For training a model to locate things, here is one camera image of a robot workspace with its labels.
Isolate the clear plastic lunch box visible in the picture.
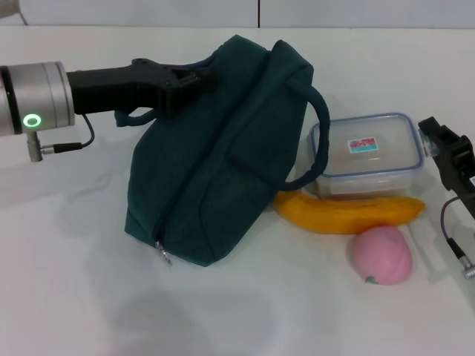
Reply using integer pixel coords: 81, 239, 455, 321
307, 111, 425, 200

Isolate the grey right wrist cable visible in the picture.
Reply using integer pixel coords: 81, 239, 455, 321
440, 196, 475, 280

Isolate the pink toy peach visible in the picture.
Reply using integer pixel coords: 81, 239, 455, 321
351, 225, 413, 286

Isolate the dark teal fabric lunch bag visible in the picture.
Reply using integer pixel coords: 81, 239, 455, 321
114, 34, 331, 268

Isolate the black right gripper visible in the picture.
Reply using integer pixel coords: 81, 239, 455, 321
418, 116, 475, 220

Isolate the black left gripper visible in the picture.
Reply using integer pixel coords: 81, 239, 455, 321
65, 57, 218, 120

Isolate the yellow toy banana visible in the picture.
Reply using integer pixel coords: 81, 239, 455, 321
273, 190, 427, 236

